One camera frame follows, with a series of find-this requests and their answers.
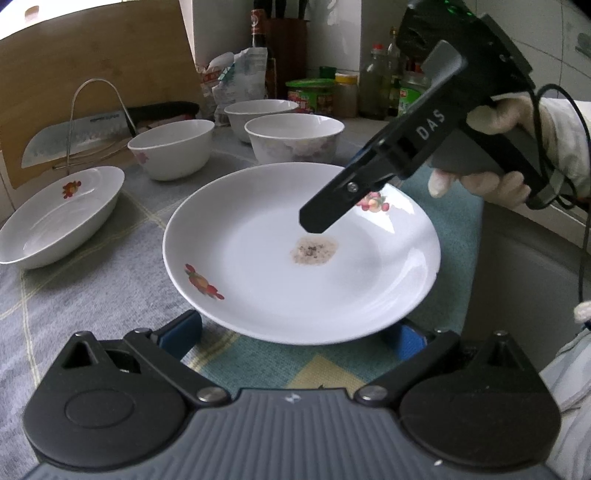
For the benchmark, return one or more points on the white printed plastic bag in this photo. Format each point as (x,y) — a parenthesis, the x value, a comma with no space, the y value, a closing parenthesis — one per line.
(240,78)

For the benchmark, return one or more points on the bamboo cutting board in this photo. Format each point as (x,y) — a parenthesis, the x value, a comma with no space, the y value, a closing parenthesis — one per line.
(92,46)

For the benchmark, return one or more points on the white bowl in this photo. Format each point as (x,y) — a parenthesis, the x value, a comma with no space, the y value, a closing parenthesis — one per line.
(295,147)
(175,157)
(249,122)

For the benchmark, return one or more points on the green label bottle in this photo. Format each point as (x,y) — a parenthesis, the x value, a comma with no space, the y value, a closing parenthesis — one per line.
(411,97)

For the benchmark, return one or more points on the white floral plate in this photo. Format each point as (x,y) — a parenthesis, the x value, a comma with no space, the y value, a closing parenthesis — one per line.
(258,286)
(55,221)

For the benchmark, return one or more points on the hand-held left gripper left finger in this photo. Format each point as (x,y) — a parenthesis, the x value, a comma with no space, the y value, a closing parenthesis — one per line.
(178,334)

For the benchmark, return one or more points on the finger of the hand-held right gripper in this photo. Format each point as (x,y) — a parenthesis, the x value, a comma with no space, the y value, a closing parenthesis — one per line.
(332,203)
(353,164)

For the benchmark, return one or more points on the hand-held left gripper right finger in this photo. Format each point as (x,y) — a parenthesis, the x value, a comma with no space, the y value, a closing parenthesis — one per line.
(408,344)

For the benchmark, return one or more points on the slim dark bottle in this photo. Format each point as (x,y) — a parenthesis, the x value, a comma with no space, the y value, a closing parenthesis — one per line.
(395,60)

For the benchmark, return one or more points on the grey checked tablecloth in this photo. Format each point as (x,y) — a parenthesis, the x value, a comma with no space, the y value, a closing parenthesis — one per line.
(115,258)

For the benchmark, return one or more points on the yellow-lid jar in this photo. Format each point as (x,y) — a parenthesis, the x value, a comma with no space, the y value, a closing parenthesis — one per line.
(346,97)

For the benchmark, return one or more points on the red-capped glass bottle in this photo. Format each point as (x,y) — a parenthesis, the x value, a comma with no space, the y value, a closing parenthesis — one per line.
(374,83)

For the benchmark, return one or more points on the green-lid jar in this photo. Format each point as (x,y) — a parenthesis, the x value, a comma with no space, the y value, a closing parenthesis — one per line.
(309,97)

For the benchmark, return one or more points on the dark sauce bottle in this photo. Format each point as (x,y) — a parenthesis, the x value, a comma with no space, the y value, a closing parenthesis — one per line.
(258,37)

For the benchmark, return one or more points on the person's right hand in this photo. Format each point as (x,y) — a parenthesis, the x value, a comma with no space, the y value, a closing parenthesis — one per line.
(563,138)

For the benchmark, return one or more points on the person's light shirt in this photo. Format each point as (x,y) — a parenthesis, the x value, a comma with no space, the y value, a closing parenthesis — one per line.
(572,392)

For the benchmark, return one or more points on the brown knife block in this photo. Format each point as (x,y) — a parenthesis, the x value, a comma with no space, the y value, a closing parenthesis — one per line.
(288,46)

